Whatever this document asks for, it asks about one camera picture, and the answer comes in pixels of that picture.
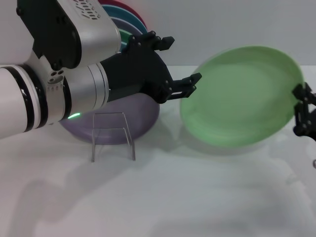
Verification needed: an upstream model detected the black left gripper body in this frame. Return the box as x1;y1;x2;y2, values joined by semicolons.
100;34;174;105

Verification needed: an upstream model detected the light green plate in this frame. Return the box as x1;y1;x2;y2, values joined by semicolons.
179;45;305;149

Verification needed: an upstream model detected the dark green plate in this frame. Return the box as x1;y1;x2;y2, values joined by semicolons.
118;28;135;42

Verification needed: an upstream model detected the grey purple plate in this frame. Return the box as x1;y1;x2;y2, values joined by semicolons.
110;16;144;35

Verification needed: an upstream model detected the lilac plate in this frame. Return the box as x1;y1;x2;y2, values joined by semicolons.
59;95;160;146

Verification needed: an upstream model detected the teal blue plate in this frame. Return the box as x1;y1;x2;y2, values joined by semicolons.
101;4;147;34

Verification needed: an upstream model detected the dark red plate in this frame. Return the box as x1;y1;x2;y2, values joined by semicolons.
98;0;148;33

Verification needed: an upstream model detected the clear wire plate rack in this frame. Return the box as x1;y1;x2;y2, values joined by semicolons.
91;112;137;163

